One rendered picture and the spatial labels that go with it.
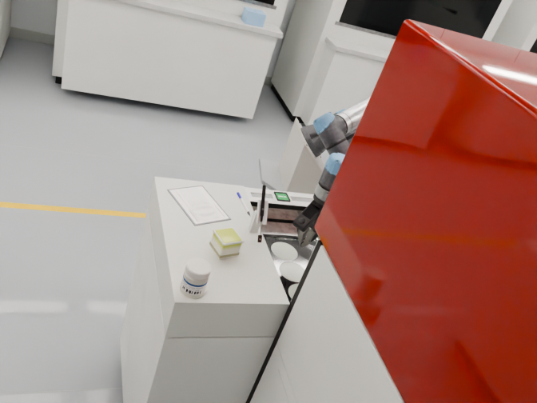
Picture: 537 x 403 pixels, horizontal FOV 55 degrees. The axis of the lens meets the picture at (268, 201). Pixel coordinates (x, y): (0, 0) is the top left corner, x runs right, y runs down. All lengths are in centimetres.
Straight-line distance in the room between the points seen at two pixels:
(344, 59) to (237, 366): 357
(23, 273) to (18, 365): 56
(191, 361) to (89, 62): 318
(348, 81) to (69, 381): 357
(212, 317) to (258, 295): 15
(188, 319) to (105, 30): 316
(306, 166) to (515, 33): 430
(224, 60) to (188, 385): 324
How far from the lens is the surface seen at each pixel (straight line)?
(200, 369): 173
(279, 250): 188
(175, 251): 163
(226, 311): 154
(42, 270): 292
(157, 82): 454
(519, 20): 630
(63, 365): 253
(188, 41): 444
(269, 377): 173
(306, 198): 212
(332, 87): 495
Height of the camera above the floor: 200
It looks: 31 degrees down
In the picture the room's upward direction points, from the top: 20 degrees clockwise
